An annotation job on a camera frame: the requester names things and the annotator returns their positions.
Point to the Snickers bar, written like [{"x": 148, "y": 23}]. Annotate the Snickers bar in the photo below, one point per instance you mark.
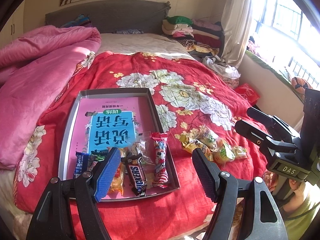
[{"x": 135, "y": 170}]

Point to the blue patterned pillow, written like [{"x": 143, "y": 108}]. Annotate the blue patterned pillow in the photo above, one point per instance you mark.
[{"x": 81, "y": 20}]

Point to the small black red candy packet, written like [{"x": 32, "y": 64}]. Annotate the small black red candy packet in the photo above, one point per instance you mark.
[{"x": 95, "y": 157}]

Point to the orange rice cracker packet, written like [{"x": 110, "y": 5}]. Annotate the orange rice cracker packet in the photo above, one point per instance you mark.
[{"x": 118, "y": 180}]

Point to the red plastic bag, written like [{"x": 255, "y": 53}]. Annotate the red plastic bag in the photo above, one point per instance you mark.
[{"x": 248, "y": 93}]

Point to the person's right hand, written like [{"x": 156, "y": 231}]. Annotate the person's right hand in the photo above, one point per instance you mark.
[{"x": 296, "y": 189}]

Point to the clear green label cracker packet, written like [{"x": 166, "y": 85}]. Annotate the clear green label cracker packet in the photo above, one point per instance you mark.
[{"x": 210, "y": 139}]

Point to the pink quilt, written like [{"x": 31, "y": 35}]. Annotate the pink quilt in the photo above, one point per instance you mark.
[{"x": 34, "y": 69}]

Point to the grey tray box with book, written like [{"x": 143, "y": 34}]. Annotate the grey tray box with book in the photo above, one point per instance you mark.
[{"x": 103, "y": 118}]

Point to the beige curtain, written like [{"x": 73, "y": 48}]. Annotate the beige curtain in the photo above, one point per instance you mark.
[{"x": 236, "y": 21}]

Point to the cream wardrobe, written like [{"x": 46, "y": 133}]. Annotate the cream wardrobe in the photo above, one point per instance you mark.
[{"x": 13, "y": 27}]

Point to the clear red-green candy packet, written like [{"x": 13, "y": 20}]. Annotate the clear red-green candy packet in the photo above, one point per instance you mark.
[{"x": 141, "y": 147}]

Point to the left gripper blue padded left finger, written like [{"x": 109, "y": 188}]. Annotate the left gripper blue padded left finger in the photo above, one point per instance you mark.
[{"x": 103, "y": 174}]

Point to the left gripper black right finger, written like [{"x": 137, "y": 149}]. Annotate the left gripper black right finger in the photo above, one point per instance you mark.
[{"x": 208, "y": 174}]

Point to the stack of folded clothes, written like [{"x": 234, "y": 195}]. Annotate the stack of folded clothes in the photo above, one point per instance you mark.
[{"x": 200, "y": 38}]

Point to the red panda snack stick packet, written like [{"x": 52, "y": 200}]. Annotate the red panda snack stick packet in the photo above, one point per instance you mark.
[{"x": 160, "y": 147}]

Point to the round biscuit green label packet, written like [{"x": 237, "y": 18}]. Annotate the round biscuit green label packet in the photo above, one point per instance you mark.
[{"x": 224, "y": 152}]

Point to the yellow snack packet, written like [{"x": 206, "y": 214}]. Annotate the yellow snack packet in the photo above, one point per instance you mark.
[{"x": 190, "y": 144}]

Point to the grey headboard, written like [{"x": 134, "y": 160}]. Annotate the grey headboard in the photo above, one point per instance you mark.
[{"x": 114, "y": 15}]

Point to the blue Oreo packet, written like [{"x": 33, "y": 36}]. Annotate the blue Oreo packet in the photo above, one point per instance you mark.
[{"x": 81, "y": 166}]

